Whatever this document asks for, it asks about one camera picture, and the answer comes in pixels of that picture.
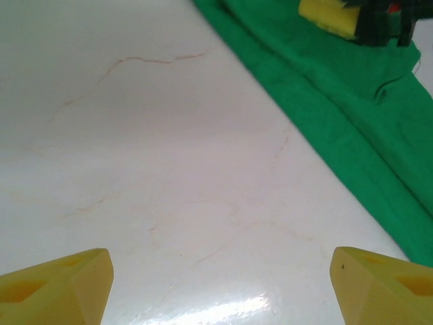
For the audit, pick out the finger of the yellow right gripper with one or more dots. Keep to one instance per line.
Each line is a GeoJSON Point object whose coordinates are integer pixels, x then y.
{"type": "Point", "coordinates": [328, 15]}

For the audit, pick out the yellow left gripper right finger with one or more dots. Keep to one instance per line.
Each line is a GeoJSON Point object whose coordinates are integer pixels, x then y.
{"type": "Point", "coordinates": [379, 287]}

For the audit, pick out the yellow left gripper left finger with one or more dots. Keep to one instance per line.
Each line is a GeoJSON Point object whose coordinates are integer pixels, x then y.
{"type": "Point", "coordinates": [61, 287]}

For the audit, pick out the green t-shirt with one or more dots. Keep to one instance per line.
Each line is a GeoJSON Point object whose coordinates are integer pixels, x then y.
{"type": "Point", "coordinates": [338, 84]}

